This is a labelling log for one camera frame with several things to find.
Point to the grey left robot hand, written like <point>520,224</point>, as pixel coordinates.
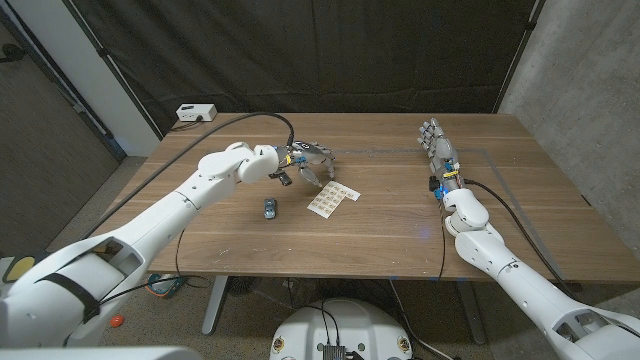
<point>312,155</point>

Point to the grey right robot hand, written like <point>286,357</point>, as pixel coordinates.
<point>442,155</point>

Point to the postage stamp sheet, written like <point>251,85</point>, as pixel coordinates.
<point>327,200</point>

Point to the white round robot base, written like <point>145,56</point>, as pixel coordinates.
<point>350,325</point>

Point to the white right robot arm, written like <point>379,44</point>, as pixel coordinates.
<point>520,285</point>

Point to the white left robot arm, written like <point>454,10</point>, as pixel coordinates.
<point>150,225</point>

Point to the black toy car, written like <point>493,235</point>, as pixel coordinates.
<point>285,180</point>

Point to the blue silver toy car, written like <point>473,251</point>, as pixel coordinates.
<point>270,208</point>

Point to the white power strip box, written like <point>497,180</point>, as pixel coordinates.
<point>196,112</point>

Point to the grey tape outline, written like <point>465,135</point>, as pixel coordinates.
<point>390,150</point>

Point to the black backdrop curtain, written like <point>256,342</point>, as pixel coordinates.
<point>310,50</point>

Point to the grey table leg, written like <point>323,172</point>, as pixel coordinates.
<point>215,305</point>
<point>471,312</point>

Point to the blue orange floor device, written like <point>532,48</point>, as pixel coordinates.
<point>165,286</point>

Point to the small orange ball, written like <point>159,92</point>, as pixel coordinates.
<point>117,321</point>

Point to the white robot torso edge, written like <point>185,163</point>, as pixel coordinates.
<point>100,355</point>

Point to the yellow black foot pedal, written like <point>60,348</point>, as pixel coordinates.
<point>20,267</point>

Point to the black backdrop frame pole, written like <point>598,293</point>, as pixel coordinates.
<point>531,25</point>
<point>102,51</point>

